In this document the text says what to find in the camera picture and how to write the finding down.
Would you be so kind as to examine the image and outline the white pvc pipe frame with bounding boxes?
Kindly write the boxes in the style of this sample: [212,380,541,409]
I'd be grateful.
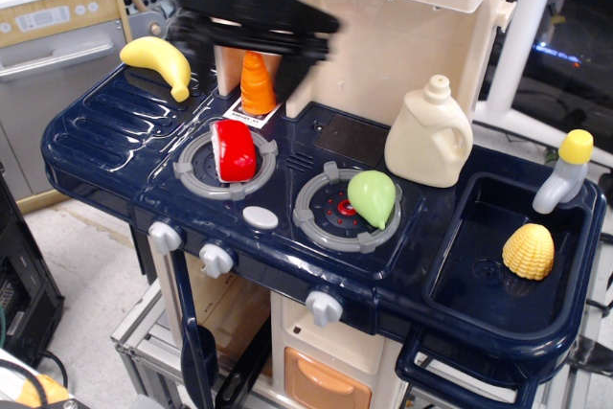
[476,0,612,166]

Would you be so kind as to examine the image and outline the grey stove burner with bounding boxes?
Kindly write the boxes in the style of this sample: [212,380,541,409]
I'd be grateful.
[173,132,278,201]
[292,162,402,254]

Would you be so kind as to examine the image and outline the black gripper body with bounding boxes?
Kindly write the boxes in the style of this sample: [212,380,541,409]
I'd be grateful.
[177,0,339,101]

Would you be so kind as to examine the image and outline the grey right stove knob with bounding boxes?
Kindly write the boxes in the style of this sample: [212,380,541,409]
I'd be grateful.
[306,291,343,328]

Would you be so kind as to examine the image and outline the aluminium extrusion frame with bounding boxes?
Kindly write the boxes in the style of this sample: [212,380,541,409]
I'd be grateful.
[111,282,188,408]

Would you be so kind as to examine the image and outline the grey toy faucet yellow cap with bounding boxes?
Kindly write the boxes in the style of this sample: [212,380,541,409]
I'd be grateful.
[533,129,594,215]

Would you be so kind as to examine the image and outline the grey right stove burner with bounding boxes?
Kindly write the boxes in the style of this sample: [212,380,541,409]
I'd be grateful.
[292,162,402,254]

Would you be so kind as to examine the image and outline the navy toy kitchen counter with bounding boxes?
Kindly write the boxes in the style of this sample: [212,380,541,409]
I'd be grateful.
[42,66,606,382]

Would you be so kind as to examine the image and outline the black monitor screen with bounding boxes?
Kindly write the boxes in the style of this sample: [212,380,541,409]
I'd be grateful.
[512,0,612,150]

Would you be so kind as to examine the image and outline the grey left stove knob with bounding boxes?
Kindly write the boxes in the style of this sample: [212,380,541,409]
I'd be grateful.
[148,221,182,255]

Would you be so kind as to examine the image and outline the grey middle stove knob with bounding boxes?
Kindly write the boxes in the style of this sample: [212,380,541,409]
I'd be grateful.
[198,243,234,279]

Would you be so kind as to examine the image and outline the orange toy drawer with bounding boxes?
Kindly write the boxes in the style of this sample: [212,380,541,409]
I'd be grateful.
[284,348,372,409]

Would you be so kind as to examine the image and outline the cream detergent bottle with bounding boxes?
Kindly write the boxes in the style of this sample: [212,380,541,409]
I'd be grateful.
[384,75,473,188]

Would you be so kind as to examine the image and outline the grey oval button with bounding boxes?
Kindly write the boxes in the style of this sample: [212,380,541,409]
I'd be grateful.
[242,206,279,230]

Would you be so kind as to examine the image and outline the navy toy sink basin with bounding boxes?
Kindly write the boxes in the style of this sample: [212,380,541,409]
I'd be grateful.
[422,173,605,341]

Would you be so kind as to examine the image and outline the orange toy carrot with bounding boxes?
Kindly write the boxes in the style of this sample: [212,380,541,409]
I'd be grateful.
[240,51,277,116]

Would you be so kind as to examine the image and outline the yellow toy banana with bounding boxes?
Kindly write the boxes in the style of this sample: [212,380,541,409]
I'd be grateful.
[120,36,192,102]

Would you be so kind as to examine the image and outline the black computer case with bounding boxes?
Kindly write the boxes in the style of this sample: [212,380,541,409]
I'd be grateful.
[1,181,64,367]

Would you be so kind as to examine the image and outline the green toy pear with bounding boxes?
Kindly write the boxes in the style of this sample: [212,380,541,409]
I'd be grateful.
[347,170,396,230]

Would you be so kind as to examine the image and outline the yellow toy corn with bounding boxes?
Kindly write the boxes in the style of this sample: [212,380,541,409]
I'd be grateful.
[502,223,556,281]

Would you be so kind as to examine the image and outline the navy toy spoon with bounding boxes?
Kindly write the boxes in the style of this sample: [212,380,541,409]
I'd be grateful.
[170,250,218,408]

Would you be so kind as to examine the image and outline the navy towel bar handle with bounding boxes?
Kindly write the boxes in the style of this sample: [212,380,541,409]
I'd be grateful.
[396,329,540,408]

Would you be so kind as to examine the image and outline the cream toy kitchen shelf unit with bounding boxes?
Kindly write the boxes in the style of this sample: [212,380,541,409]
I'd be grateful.
[203,0,518,164]

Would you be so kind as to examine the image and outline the grey left stove burner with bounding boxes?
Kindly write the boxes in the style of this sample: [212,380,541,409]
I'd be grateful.
[173,132,278,201]

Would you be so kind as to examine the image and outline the grey stove knob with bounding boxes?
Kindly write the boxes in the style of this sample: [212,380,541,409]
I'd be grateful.
[148,221,182,255]
[306,291,343,328]
[198,243,234,279]

